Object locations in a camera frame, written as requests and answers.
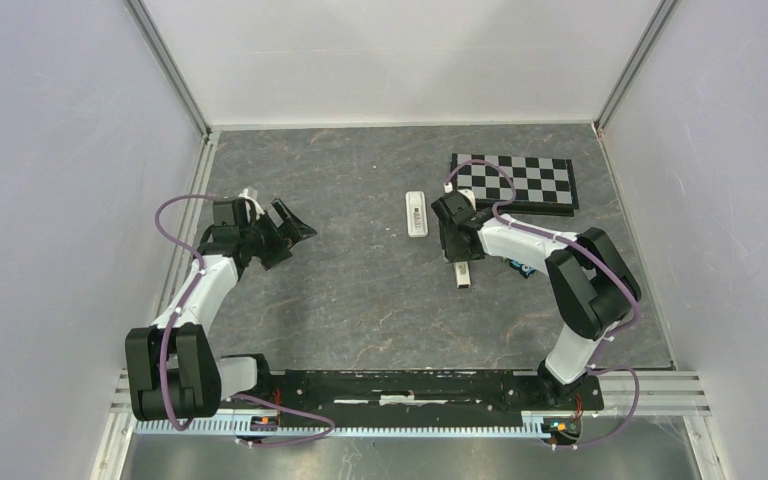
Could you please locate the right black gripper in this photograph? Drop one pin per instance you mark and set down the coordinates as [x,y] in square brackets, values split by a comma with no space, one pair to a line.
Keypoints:
[451,253]

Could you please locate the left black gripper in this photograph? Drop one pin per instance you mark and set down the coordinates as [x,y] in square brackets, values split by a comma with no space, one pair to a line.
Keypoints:
[279,250]

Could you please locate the long white plastic bar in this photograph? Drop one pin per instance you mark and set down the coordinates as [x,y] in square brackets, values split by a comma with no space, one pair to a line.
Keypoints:
[463,276]

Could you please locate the white remote control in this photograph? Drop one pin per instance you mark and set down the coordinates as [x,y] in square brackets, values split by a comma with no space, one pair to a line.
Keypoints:
[416,198]

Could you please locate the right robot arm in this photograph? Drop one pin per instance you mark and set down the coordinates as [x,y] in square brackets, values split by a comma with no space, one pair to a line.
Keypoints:
[593,287]

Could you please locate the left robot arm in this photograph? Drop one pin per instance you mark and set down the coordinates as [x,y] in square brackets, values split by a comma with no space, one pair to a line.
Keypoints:
[172,371]

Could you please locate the blue owl eraser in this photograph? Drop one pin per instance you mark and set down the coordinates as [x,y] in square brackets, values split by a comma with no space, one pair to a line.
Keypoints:
[524,270]

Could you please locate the black white chessboard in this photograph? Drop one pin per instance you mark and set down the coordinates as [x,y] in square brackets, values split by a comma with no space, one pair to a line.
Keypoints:
[527,185]

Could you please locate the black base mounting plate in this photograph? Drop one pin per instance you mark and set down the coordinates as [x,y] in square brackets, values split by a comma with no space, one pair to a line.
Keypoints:
[393,399]

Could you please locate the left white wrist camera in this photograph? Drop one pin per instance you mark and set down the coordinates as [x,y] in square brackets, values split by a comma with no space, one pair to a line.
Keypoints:
[253,208]

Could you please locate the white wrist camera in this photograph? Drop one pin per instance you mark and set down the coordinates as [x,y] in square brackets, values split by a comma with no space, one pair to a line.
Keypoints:
[253,208]
[458,198]

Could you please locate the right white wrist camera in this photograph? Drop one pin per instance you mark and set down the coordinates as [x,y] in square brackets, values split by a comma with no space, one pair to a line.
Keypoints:
[458,198]

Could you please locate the slotted cable duct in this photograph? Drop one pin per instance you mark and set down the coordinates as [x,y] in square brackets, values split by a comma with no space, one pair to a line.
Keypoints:
[246,424]

